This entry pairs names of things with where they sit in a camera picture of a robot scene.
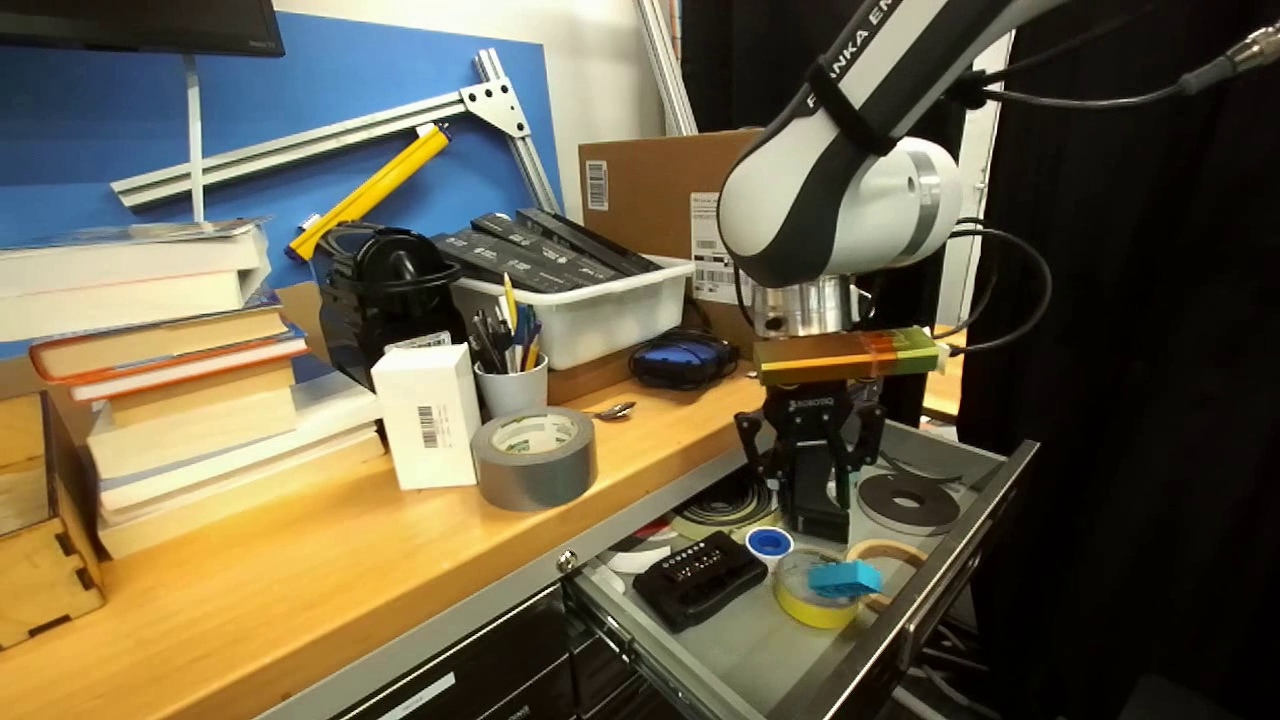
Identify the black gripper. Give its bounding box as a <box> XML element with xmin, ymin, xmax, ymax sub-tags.
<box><xmin>732</xmin><ymin>377</ymin><xmax>897</xmax><ymax>528</ymax></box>

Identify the yellow tape roll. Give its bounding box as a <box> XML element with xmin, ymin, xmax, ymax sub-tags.
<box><xmin>767</xmin><ymin>547</ymin><xmax>868</xmax><ymax>635</ymax></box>

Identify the black power adapter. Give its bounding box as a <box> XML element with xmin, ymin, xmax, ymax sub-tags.
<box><xmin>784</xmin><ymin>456</ymin><xmax>856</xmax><ymax>547</ymax></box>

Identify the white barcode box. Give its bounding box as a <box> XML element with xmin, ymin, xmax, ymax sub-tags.
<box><xmin>367</xmin><ymin>333</ymin><xmax>483</xmax><ymax>490</ymax></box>

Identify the plywood box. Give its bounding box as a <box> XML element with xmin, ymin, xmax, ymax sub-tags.
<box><xmin>0</xmin><ymin>356</ymin><xmax>113</xmax><ymax>655</ymax></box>

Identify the stack of books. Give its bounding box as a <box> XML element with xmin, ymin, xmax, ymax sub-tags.
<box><xmin>91</xmin><ymin>366</ymin><xmax>391</xmax><ymax>561</ymax></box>

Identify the thin vertical aluminium post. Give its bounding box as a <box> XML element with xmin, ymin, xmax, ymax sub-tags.
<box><xmin>181</xmin><ymin>57</ymin><xmax>212</xmax><ymax>227</ymax></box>

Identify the grey metal drawer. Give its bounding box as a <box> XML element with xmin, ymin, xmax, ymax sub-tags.
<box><xmin>557</xmin><ymin>402</ymin><xmax>1045</xmax><ymax>720</ymax></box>

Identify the red edged book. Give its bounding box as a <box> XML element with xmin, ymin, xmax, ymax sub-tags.
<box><xmin>62</xmin><ymin>333</ymin><xmax>312</xmax><ymax>407</ymax></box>

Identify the white vertical panel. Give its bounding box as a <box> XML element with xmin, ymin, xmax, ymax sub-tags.
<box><xmin>931</xmin><ymin>30</ymin><xmax>1021</xmax><ymax>337</ymax></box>

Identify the short aluminium extrusion with bracket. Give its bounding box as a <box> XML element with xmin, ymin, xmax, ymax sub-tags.
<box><xmin>471</xmin><ymin>47</ymin><xmax>566</xmax><ymax>215</ymax></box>

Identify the small blue tape roll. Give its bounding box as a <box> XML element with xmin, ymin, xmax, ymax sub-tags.
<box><xmin>741</xmin><ymin>519</ymin><xmax>800</xmax><ymax>563</ymax></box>

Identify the cardboard shipping box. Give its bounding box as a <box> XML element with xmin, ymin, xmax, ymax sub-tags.
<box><xmin>575</xmin><ymin>125</ymin><xmax>773</xmax><ymax>313</ymax></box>

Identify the black curtain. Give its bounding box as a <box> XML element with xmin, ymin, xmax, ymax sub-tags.
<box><xmin>677</xmin><ymin>0</ymin><xmax>1280</xmax><ymax>720</ymax></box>

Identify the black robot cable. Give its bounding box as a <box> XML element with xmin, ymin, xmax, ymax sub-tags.
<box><xmin>931</xmin><ymin>16</ymin><xmax>1280</xmax><ymax>361</ymax></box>

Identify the blue pin board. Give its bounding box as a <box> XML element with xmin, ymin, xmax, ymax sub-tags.
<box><xmin>0</xmin><ymin>10</ymin><xmax>563</xmax><ymax>364</ymax></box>

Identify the black monitor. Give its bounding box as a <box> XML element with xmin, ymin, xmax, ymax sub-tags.
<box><xmin>0</xmin><ymin>0</ymin><xmax>288</xmax><ymax>59</ymax></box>

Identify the tan tape roll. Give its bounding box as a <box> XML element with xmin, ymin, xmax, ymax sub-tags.
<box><xmin>853</xmin><ymin>534</ymin><xmax>931</xmax><ymax>614</ymax></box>

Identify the leaning aluminium extrusion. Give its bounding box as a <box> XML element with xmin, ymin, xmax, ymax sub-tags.
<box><xmin>635</xmin><ymin>0</ymin><xmax>703</xmax><ymax>139</ymax></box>

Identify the blue lego brick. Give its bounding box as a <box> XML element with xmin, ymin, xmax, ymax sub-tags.
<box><xmin>805</xmin><ymin>556</ymin><xmax>888</xmax><ymax>601</ymax></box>

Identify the white plastic bin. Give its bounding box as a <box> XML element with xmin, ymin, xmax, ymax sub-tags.
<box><xmin>449</xmin><ymin>257</ymin><xmax>699</xmax><ymax>377</ymax></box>

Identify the black hard case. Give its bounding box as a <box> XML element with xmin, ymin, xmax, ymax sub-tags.
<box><xmin>629</xmin><ymin>528</ymin><xmax>773</xmax><ymax>635</ymax></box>

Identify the black cabinet front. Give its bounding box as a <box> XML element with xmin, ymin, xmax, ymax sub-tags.
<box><xmin>330</xmin><ymin>579</ymin><xmax>683</xmax><ymax>720</ymax></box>

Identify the yellow green taped wrist camera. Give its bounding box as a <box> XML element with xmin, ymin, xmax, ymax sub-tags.
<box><xmin>746</xmin><ymin>322</ymin><xmax>951</xmax><ymax>391</ymax></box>

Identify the black flat box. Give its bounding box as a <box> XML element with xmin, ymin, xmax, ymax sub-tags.
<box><xmin>471</xmin><ymin>212</ymin><xmax>624</xmax><ymax>287</ymax></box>
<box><xmin>433</xmin><ymin>227</ymin><xmax>570</xmax><ymax>297</ymax></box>
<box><xmin>516</xmin><ymin>204</ymin><xmax>658</xmax><ymax>280</ymax></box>

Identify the black tape roll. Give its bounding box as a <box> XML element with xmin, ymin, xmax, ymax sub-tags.
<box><xmin>853</xmin><ymin>470</ymin><xmax>965</xmax><ymax>541</ymax></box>

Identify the grey pen cup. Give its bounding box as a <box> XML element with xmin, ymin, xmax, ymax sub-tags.
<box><xmin>471</xmin><ymin>356</ymin><xmax>552</xmax><ymax>425</ymax></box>

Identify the yellow pencil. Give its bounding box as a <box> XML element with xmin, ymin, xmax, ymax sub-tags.
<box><xmin>495</xmin><ymin>268</ymin><xmax>525</xmax><ymax>338</ymax></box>

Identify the long aluminium extrusion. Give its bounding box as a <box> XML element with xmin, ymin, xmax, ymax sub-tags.
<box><xmin>109</xmin><ymin>80</ymin><xmax>516</xmax><ymax>212</ymax></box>

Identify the grey duct tape roll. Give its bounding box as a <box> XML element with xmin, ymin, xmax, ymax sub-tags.
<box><xmin>466</xmin><ymin>402</ymin><xmax>600</xmax><ymax>514</ymax></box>

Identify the black coiled strap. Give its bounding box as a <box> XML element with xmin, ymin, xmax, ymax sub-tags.
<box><xmin>668</xmin><ymin>466</ymin><xmax>777</xmax><ymax>541</ymax></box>

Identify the yellow metal bar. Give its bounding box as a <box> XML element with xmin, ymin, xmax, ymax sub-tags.
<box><xmin>288</xmin><ymin>121</ymin><xmax>455</xmax><ymax>264</ymax></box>

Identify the tan thick book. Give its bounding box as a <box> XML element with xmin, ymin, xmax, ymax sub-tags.
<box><xmin>81</xmin><ymin>356</ymin><xmax>303</xmax><ymax>482</ymax></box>

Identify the red white tape roll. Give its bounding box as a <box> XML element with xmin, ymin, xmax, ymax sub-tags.
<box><xmin>600</xmin><ymin>514</ymin><xmax>686</xmax><ymax>579</ymax></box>

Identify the black pens bundle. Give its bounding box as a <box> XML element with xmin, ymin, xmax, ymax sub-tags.
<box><xmin>459</xmin><ymin>308</ymin><xmax>548</xmax><ymax>377</ymax></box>

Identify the thick white book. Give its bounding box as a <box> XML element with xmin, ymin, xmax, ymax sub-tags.
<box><xmin>0</xmin><ymin>215</ymin><xmax>276</xmax><ymax>347</ymax></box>

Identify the brown cover book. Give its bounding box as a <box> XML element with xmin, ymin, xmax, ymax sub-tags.
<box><xmin>26</xmin><ymin>304</ymin><xmax>292</xmax><ymax>383</ymax></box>

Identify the blue black pouch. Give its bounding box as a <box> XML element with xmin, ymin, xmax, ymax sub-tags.
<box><xmin>629</xmin><ymin>329</ymin><xmax>745</xmax><ymax>395</ymax></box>

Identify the black bag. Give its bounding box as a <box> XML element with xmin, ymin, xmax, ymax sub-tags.
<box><xmin>312</xmin><ymin>221</ymin><xmax>466</xmax><ymax>391</ymax></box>

